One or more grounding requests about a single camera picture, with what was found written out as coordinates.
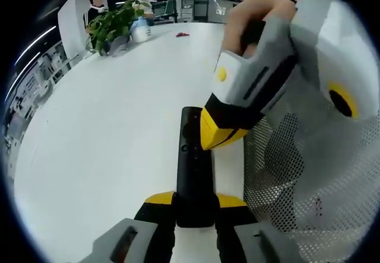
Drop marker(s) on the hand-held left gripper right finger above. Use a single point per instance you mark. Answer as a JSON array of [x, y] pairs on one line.
[[246, 233]]

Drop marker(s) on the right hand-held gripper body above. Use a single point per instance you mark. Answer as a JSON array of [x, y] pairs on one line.
[[335, 67]]

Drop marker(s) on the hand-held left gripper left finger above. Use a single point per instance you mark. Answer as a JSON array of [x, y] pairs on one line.
[[142, 236]]

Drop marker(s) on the black remote control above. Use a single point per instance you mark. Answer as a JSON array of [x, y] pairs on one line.
[[194, 180]]

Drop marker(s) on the person's right hand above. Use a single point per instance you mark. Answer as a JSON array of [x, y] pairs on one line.
[[249, 19]]

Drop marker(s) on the small red object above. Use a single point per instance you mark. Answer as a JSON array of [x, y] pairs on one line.
[[182, 34]]

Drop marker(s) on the grey mesh office chair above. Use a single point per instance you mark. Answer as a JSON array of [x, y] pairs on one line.
[[311, 191]]

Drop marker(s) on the white spray bottle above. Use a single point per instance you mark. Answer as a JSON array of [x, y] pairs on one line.
[[142, 31]]

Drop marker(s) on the grey plant pot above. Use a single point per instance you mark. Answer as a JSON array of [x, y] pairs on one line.
[[120, 45]]

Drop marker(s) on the green leafy plant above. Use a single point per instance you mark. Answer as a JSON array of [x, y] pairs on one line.
[[112, 25]]

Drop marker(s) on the white pillar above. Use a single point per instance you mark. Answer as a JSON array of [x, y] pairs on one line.
[[71, 31]]

